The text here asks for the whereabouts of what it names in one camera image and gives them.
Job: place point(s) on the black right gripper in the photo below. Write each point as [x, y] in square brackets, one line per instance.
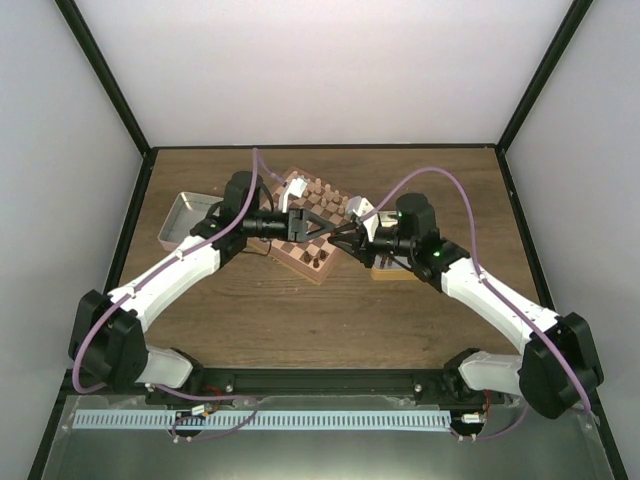
[361, 250]

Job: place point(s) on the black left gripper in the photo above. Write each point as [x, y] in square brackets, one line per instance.
[296, 229]

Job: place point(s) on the gold tin box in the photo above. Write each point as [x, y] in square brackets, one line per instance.
[391, 268]

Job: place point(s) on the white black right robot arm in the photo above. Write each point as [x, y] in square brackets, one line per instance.
[556, 366]

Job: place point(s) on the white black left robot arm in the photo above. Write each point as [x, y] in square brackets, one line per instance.
[108, 343]

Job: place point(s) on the wooden chess board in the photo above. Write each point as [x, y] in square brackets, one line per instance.
[290, 254]

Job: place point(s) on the pink tin box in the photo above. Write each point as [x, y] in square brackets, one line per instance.
[187, 210]

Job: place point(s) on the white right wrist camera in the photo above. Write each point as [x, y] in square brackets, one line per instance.
[366, 215]

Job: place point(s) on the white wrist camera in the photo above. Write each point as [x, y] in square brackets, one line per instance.
[366, 215]
[293, 189]

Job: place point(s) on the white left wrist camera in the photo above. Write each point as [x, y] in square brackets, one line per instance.
[293, 189]

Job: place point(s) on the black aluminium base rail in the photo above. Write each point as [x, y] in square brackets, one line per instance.
[439, 387]

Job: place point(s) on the white slotted cable duct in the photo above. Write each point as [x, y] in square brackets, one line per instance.
[403, 420]

